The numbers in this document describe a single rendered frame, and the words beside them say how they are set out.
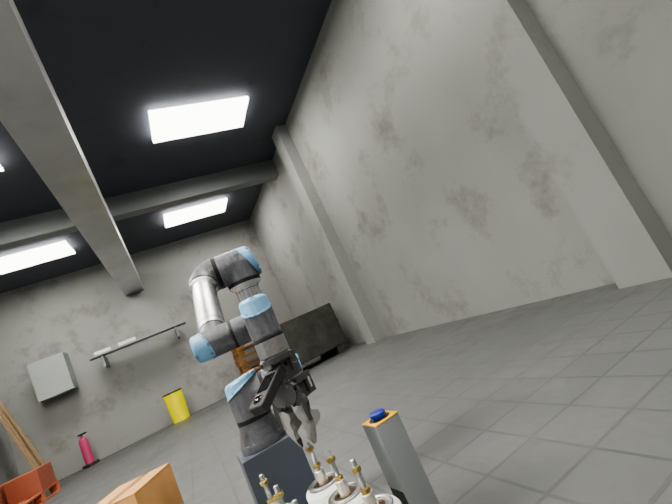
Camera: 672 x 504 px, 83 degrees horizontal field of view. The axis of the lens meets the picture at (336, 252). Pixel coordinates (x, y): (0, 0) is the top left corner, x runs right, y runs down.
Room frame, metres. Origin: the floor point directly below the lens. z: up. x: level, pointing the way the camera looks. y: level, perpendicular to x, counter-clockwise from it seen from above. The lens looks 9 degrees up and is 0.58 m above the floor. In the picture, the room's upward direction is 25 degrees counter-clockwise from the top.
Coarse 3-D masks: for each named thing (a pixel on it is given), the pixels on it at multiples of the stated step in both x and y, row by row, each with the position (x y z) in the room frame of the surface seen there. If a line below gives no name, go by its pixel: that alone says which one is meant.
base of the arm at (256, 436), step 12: (252, 420) 1.25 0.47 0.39; (264, 420) 1.26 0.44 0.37; (276, 420) 1.30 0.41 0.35; (240, 432) 1.27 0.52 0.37; (252, 432) 1.24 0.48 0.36; (264, 432) 1.25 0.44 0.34; (276, 432) 1.27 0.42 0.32; (240, 444) 1.27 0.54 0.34; (252, 444) 1.25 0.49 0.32; (264, 444) 1.23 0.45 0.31
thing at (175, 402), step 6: (180, 390) 7.43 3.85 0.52; (162, 396) 7.32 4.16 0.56; (168, 396) 7.27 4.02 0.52; (174, 396) 7.30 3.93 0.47; (180, 396) 7.38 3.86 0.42; (168, 402) 7.28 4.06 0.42; (174, 402) 7.29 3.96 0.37; (180, 402) 7.35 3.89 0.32; (168, 408) 7.30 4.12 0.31; (174, 408) 7.28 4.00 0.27; (180, 408) 7.32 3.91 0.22; (186, 408) 7.43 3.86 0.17; (174, 414) 7.28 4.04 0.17; (180, 414) 7.31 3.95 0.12; (186, 414) 7.39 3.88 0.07; (174, 420) 7.30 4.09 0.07; (180, 420) 7.30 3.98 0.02
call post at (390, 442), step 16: (368, 432) 0.96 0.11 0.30; (384, 432) 0.93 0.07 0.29; (400, 432) 0.95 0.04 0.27; (384, 448) 0.92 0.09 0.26; (400, 448) 0.94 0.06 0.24; (384, 464) 0.96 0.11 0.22; (400, 464) 0.93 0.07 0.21; (416, 464) 0.95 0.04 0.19; (400, 480) 0.92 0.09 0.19; (416, 480) 0.94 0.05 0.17; (400, 496) 0.95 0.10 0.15; (416, 496) 0.93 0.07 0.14; (432, 496) 0.95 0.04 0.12
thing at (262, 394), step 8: (280, 368) 0.90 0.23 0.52; (264, 376) 0.91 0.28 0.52; (272, 376) 0.89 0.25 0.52; (280, 376) 0.90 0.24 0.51; (264, 384) 0.88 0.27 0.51; (272, 384) 0.87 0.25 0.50; (264, 392) 0.85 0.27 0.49; (272, 392) 0.86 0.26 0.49; (256, 400) 0.84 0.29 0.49; (264, 400) 0.83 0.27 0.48; (272, 400) 0.85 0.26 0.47; (256, 408) 0.83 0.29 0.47; (264, 408) 0.83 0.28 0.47
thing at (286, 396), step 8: (288, 352) 0.92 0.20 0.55; (272, 360) 0.90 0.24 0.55; (280, 360) 0.90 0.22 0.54; (288, 360) 0.95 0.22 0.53; (296, 360) 0.97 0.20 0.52; (272, 368) 0.93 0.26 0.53; (288, 368) 0.94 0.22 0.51; (296, 368) 0.96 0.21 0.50; (288, 376) 0.93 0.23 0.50; (296, 376) 0.92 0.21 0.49; (304, 376) 0.94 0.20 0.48; (280, 384) 0.90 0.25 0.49; (288, 384) 0.90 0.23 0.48; (296, 384) 0.91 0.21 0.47; (304, 384) 0.95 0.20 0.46; (280, 392) 0.91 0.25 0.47; (288, 392) 0.90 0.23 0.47; (304, 392) 0.94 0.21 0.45; (280, 400) 0.91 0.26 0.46; (288, 400) 0.90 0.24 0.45; (296, 400) 0.90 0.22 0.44; (280, 408) 0.92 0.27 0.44
